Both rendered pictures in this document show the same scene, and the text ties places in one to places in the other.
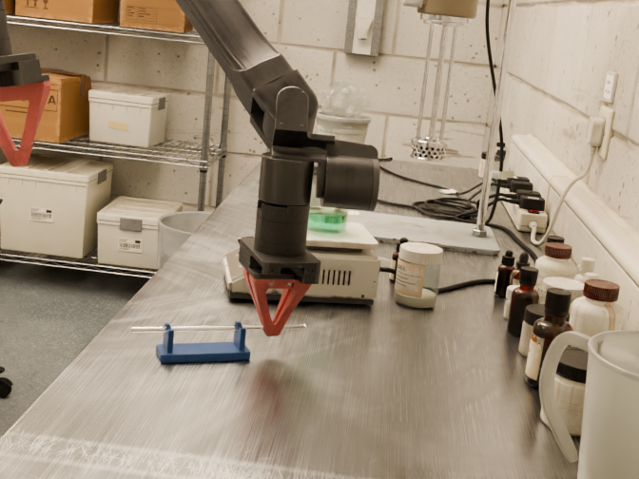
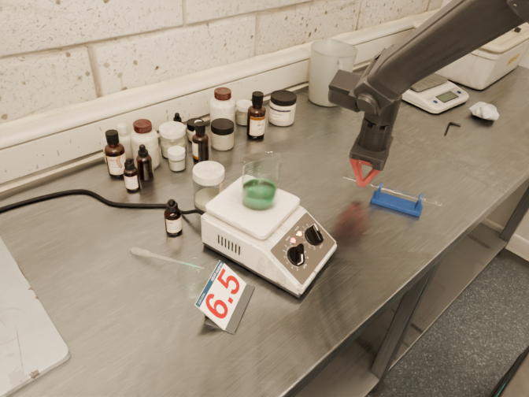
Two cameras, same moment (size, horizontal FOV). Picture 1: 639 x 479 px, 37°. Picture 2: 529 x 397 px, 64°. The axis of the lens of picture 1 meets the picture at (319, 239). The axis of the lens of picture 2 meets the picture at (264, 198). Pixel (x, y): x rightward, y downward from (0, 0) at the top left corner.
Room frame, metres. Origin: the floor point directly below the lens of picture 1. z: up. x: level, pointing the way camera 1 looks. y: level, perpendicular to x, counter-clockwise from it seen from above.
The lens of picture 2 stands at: (1.67, 0.35, 1.28)
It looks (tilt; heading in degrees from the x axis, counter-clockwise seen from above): 39 degrees down; 221
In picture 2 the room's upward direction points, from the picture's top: 5 degrees clockwise
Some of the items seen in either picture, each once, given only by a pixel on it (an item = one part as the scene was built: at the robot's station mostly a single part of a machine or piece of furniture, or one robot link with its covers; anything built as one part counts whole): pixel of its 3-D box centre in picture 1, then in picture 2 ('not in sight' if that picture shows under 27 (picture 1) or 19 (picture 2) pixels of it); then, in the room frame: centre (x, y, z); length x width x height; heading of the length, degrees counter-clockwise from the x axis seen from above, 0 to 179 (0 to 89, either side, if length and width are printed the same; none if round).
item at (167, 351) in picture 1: (203, 340); (397, 198); (0.98, 0.11, 0.77); 0.10 x 0.03 x 0.04; 111
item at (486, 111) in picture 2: not in sight; (486, 110); (0.42, 0.08, 0.77); 0.08 x 0.08 x 0.04; 83
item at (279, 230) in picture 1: (280, 233); (375, 135); (1.01, 0.04, 0.89); 0.10 x 0.07 x 0.07; 21
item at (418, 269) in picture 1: (417, 276); (209, 187); (1.26, -0.14, 0.79); 0.06 x 0.06 x 0.08
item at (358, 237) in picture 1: (328, 233); (253, 204); (1.27, -0.01, 0.83); 0.12 x 0.12 x 0.01; 11
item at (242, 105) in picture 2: not in sight; (244, 113); (0.98, -0.33, 0.78); 0.05 x 0.05 x 0.05
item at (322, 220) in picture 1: (327, 204); (261, 183); (1.26, -0.01, 0.88); 0.07 x 0.06 x 0.08; 3
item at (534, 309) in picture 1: (544, 333); (222, 134); (1.10, -0.28, 0.78); 0.05 x 0.05 x 0.06
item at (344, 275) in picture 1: (306, 262); (264, 230); (1.27, 0.01, 0.79); 0.22 x 0.13 x 0.08; 101
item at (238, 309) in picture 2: not in sight; (226, 295); (1.40, 0.06, 0.77); 0.09 x 0.06 x 0.04; 26
